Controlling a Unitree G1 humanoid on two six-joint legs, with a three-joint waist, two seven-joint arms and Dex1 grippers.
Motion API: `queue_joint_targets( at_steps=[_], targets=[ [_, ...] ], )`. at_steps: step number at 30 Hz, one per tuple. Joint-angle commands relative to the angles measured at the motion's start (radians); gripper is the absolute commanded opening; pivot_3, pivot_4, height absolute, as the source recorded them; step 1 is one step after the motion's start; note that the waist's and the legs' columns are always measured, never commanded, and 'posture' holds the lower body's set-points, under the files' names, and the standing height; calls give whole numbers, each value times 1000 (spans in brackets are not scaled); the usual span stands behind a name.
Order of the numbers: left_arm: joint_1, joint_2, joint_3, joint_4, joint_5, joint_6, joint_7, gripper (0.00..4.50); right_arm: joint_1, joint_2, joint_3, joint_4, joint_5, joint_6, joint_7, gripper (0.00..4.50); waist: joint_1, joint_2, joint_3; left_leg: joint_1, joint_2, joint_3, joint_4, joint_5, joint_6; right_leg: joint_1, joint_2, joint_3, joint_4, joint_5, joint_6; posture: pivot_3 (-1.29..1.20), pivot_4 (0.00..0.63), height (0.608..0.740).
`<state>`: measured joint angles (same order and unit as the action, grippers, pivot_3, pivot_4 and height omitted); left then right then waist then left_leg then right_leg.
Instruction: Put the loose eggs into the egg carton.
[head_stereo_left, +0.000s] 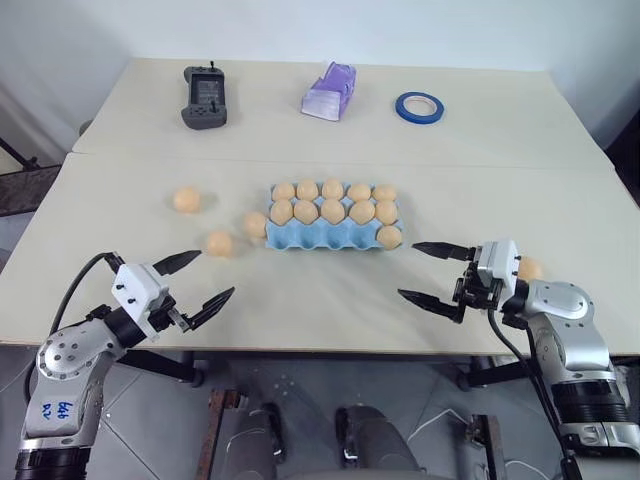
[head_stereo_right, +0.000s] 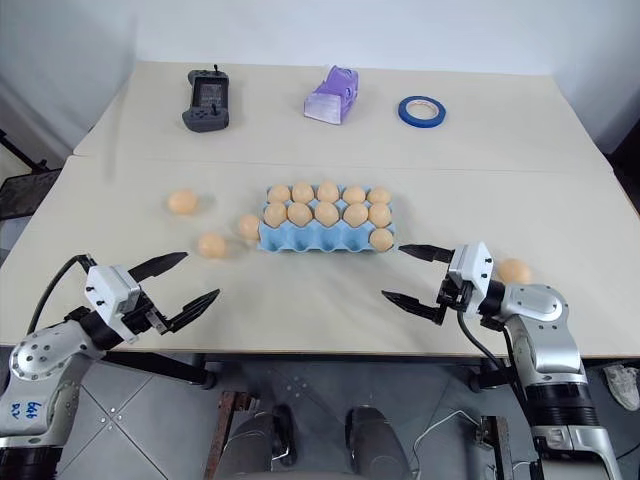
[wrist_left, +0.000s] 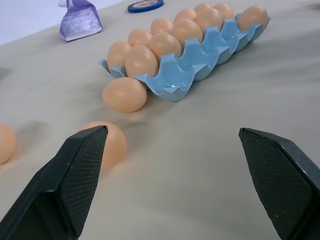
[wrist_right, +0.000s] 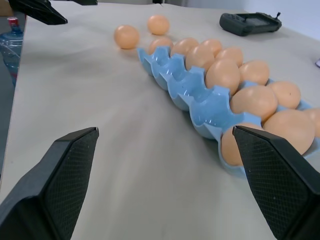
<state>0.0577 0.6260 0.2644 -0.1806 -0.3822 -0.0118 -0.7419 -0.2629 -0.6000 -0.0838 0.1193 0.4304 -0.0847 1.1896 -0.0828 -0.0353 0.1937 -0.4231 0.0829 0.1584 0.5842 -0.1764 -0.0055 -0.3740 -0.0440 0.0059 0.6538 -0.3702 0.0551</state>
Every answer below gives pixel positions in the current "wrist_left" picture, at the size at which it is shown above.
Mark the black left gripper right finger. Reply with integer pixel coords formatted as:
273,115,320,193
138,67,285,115
238,127,320,240

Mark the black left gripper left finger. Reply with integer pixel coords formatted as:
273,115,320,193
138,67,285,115
0,125,109,240

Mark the blue egg tray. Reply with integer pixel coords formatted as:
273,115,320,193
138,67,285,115
97,13,273,103

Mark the tan egg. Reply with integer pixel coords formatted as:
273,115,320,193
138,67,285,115
0,123,17,165
102,76,148,114
193,2,213,15
173,8,199,24
106,40,133,70
150,17,175,35
237,5,269,31
147,31,183,63
124,44,160,77
171,18,204,46
76,121,128,169
196,7,223,32
213,2,236,20
127,28,154,47

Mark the purple plastic bag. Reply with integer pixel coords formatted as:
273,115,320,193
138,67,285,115
57,0,104,43

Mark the blue tape roll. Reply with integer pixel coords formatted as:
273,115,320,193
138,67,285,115
127,0,165,14

